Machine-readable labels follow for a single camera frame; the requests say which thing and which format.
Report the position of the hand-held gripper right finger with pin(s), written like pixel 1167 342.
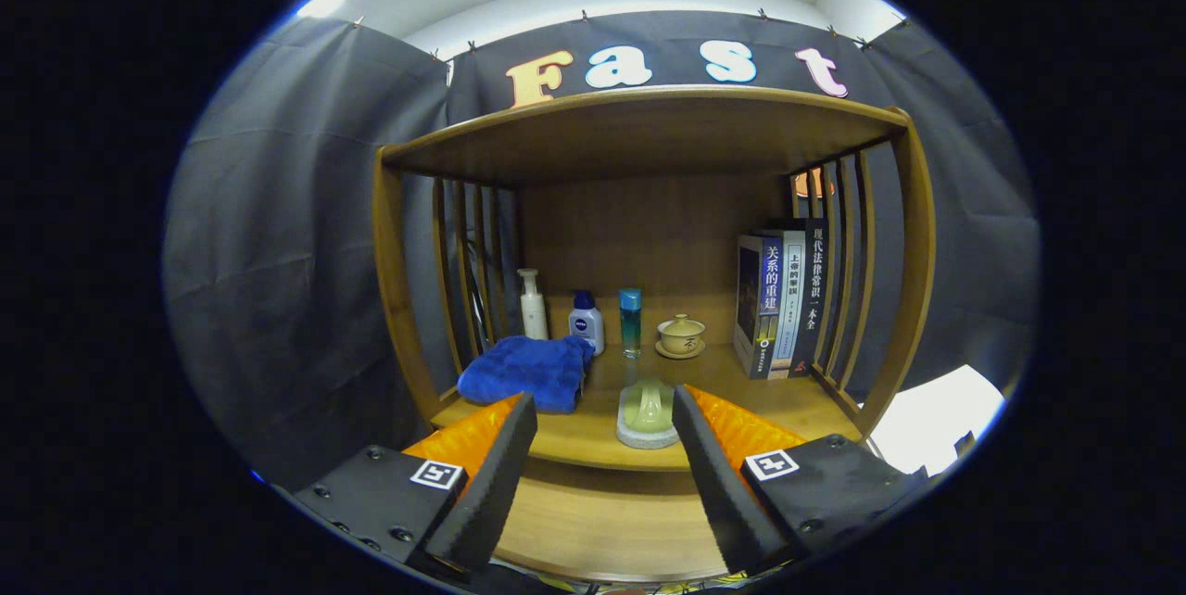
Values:
pixel 718 493

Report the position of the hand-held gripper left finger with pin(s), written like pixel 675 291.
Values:
pixel 491 493

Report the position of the wooden drawer with black knob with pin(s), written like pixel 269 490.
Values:
pixel 602 521

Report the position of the wooden countertop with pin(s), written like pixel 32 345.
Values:
pixel 593 437

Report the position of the white side cabinet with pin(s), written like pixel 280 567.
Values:
pixel 936 419

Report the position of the wooden cabinet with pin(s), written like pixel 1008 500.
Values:
pixel 649 234

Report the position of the blue towel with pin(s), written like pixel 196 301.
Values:
pixel 519 373

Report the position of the beige lidded teacup with saucer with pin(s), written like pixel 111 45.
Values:
pixel 681 337

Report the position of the white pump bottle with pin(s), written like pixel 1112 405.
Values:
pixel 534 317

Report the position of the white lotion bottle blue cap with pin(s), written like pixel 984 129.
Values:
pixel 586 326

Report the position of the teal bottle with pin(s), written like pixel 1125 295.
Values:
pixel 630 322

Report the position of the blue spine book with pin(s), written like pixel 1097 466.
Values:
pixel 755 298

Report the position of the pale spine book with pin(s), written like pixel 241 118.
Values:
pixel 792 298

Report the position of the black spine book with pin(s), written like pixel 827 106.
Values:
pixel 814 289

